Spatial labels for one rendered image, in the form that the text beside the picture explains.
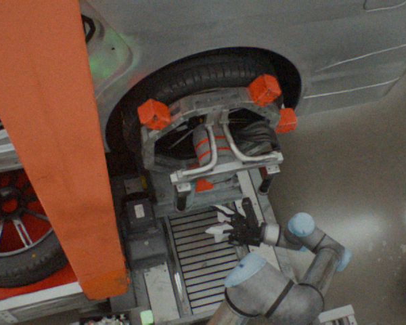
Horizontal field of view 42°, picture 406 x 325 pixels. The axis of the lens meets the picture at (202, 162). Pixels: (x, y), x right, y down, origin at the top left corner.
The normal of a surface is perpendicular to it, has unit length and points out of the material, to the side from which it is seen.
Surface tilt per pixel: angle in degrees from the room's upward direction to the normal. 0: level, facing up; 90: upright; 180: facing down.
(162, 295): 0
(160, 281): 0
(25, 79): 90
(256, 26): 90
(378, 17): 90
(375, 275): 0
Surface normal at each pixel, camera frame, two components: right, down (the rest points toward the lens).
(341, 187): 0.08, -0.45
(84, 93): 0.25, 0.87
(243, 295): -0.52, 0.28
